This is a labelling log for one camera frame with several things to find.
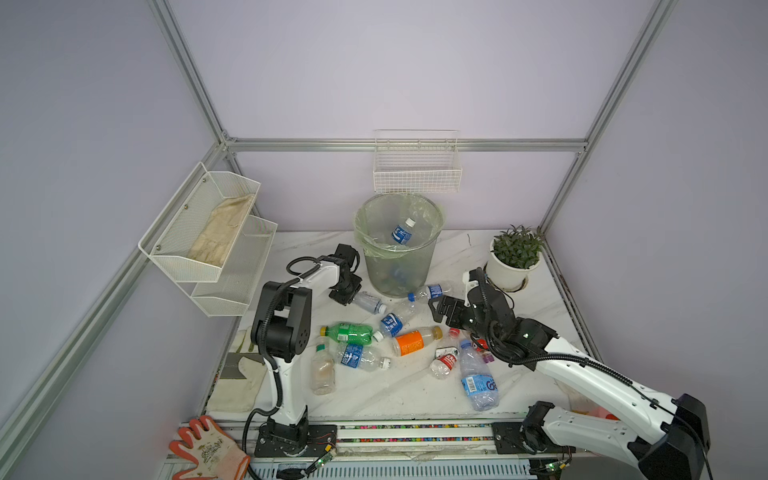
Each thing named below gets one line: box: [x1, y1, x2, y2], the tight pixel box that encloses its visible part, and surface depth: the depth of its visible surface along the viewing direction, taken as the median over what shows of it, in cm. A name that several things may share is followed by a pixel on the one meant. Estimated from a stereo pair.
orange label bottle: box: [392, 326, 443, 356], surface depth 88 cm
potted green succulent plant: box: [486, 225, 545, 291], surface depth 95 cm
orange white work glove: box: [169, 416, 251, 480], surface depth 72 cm
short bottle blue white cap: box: [391, 217, 416, 245], surface depth 100 cm
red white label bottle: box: [430, 346, 460, 379], surface depth 84 cm
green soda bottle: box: [319, 323, 374, 346], surface depth 90 cm
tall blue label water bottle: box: [391, 264, 409, 289], surface depth 103 cm
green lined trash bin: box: [354, 192, 445, 298], surface depth 97 cm
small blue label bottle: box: [373, 303, 415, 343], surface depth 90 cm
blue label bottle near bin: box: [408, 284, 451, 302], surface depth 100 cm
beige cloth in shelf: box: [188, 193, 255, 266], surface depth 81 cm
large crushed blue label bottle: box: [460, 340, 499, 412], surface depth 81 cm
